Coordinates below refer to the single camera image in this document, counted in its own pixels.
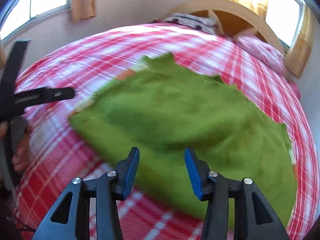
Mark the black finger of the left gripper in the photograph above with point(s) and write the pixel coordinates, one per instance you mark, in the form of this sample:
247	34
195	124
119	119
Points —
42	95

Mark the cream wooden headboard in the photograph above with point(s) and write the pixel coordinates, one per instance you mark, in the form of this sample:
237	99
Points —
231	17

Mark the pink cloth beside bed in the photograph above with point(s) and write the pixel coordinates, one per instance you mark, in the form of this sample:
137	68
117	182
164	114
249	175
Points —
295	89

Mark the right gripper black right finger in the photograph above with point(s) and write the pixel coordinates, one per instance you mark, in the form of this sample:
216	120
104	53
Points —
254	217

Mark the person's left hand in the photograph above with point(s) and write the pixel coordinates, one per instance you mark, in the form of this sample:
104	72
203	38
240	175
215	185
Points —
21	159

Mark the pink floral pillow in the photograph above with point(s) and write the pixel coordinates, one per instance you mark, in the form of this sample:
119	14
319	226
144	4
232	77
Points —
264	52

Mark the grey patterned pillow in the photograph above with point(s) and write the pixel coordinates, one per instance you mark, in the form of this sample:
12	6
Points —
203	24

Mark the red plaid bed sheet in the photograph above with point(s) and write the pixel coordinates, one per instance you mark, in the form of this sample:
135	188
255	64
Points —
89	64

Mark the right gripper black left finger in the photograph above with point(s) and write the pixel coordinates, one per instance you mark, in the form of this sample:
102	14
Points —
69	216

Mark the yellow curtain right of headboard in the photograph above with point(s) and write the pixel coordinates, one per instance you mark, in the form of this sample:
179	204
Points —
299	53

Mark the green striped knit sweater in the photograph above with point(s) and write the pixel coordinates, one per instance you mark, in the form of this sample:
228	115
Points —
164	109

